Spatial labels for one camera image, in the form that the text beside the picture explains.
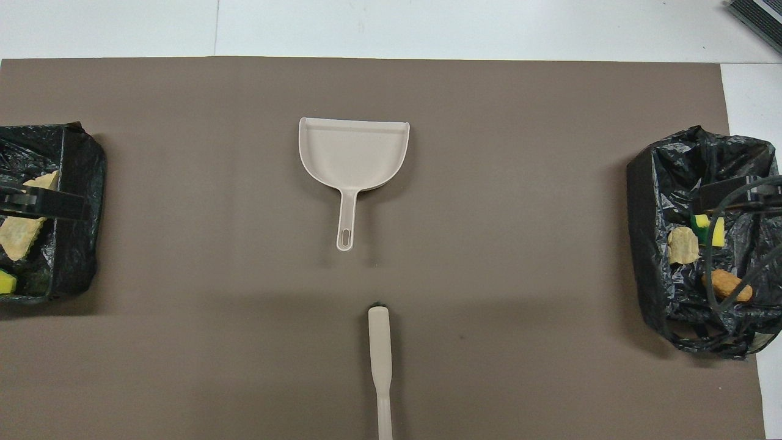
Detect yellow sponge with notch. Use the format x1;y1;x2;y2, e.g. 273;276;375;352
690;213;726;248

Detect brown toy bread bun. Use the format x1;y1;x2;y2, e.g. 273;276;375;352
701;269;754;304

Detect beige plastic dustpan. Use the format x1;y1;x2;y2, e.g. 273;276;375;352
298;117;411;252

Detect beige hand brush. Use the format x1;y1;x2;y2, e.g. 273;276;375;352
367;302;393;440

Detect bin lined with black bag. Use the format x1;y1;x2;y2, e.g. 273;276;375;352
0;122;108;305
626;125;782;360

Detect grey ribbed device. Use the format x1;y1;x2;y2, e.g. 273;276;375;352
726;0;782;56

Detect brown paper table mat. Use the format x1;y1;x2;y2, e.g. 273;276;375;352
0;57;766;440

